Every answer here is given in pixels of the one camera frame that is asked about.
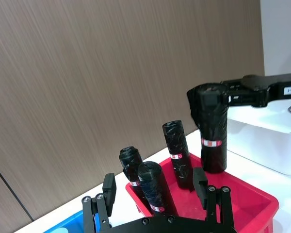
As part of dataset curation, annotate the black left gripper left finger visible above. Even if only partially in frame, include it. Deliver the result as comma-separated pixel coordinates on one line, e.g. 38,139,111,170
81,173,117,233

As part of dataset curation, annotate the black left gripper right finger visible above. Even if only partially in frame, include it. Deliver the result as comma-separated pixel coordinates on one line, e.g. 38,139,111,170
193,167,232,227

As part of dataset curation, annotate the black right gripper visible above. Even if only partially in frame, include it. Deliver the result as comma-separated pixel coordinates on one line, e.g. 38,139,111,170
201,73,291,109

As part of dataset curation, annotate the black bag roll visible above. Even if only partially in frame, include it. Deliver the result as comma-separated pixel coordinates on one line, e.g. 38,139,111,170
186,82,230,174
162,120,194,191
137,161,178,217
118,146,147,199

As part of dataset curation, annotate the blue plastic bin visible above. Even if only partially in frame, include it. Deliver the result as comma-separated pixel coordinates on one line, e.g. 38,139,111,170
42,209,103,233

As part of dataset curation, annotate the red plastic bin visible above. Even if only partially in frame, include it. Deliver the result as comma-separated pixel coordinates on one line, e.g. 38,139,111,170
125,153,280,233

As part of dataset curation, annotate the white plastic bin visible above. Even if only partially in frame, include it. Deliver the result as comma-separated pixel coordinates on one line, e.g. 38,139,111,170
226,118,291,176

